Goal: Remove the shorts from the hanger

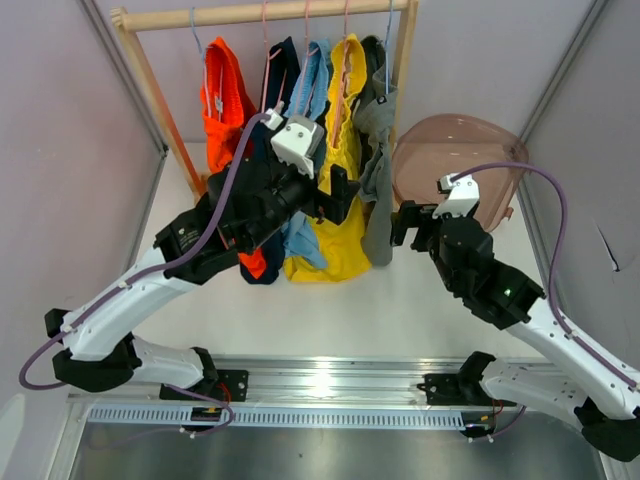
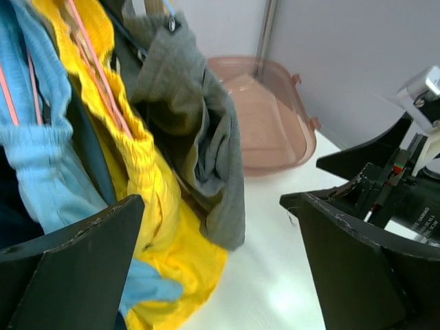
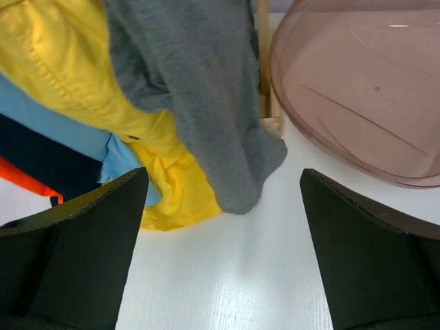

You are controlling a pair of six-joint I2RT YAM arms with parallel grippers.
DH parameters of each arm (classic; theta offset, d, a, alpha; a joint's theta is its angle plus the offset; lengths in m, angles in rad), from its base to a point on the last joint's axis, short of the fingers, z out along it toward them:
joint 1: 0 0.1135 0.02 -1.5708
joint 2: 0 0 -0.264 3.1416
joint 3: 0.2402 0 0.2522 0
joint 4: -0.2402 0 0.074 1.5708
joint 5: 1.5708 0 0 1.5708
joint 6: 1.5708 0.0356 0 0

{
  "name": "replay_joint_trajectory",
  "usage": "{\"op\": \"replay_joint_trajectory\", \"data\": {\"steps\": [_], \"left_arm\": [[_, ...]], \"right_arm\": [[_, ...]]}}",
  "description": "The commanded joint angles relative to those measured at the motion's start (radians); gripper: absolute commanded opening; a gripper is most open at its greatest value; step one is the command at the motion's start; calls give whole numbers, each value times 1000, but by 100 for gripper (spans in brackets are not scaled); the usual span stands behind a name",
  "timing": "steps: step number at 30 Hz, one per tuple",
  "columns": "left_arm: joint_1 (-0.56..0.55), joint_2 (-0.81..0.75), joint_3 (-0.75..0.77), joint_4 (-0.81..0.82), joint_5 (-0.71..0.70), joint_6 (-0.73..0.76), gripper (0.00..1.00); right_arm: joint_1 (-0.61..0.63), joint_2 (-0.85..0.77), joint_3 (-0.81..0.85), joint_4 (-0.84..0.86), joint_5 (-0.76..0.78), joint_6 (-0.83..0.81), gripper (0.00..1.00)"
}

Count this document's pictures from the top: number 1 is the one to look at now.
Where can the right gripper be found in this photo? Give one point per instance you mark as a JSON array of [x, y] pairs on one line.
[[408, 217]]

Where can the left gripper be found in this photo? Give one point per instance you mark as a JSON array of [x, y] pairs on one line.
[[333, 207]]

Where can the yellow shorts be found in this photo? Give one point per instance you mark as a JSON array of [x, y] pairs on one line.
[[340, 244]]

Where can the grey shorts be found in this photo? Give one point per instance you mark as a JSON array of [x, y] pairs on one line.
[[374, 120]]

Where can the light blue shorts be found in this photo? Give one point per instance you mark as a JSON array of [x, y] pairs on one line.
[[299, 238]]

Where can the navy blue shorts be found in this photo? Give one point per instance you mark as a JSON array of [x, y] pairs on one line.
[[263, 266]]

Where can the pink hanger of blue shorts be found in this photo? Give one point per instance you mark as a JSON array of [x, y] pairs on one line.
[[311, 88]]

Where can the pink hanger of navy shorts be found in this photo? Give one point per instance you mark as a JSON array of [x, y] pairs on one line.
[[269, 58]]

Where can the pink hanger of yellow shorts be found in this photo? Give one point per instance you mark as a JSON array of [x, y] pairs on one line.
[[340, 106]]

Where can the blue hanger of grey shorts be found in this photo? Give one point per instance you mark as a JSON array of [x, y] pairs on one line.
[[386, 43]]

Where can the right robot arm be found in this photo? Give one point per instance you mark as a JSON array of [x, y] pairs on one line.
[[599, 395]]

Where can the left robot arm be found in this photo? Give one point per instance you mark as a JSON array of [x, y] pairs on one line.
[[99, 349]]

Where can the orange shorts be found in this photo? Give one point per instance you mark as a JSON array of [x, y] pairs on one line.
[[226, 105]]

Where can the blue hanger under orange shorts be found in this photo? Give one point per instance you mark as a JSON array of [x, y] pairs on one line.
[[197, 35]]

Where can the translucent pink basket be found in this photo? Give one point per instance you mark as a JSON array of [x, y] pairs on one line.
[[451, 143]]

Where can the wooden clothes rack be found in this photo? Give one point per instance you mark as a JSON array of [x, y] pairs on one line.
[[128, 25]]

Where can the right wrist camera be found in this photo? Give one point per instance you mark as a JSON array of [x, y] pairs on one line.
[[461, 196]]

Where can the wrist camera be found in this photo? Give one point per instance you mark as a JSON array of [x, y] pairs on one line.
[[461, 196], [295, 140]]

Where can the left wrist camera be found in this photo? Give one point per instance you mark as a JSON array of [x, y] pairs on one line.
[[295, 140]]

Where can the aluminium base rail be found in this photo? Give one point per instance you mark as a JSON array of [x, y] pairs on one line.
[[326, 381]]

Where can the perforated cable duct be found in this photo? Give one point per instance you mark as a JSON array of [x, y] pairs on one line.
[[245, 416]]

